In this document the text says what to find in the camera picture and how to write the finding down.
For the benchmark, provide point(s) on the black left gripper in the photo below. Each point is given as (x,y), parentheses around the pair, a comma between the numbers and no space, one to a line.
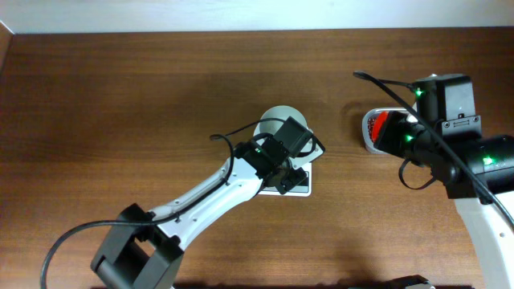
(287,186)

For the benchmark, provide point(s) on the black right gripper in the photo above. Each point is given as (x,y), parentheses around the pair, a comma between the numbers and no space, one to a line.
(383,142)

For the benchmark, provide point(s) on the red measuring scoop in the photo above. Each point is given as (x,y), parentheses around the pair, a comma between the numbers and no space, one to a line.
(381,119)

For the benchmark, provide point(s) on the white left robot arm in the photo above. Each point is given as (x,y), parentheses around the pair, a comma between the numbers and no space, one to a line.
(144,249)

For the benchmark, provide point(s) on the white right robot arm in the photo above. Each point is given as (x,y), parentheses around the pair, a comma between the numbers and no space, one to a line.
(443,132)

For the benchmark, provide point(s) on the white digital kitchen scale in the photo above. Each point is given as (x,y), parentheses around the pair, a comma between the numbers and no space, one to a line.
(282,154)

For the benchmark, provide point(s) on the white bowl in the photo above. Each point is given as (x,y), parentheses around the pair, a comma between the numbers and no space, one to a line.
(274,118)

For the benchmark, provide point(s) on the red adzuki beans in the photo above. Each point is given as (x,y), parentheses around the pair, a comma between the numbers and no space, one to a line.
(370,124)

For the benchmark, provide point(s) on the clear plastic container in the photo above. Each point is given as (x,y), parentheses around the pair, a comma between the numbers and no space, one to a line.
(369,145)

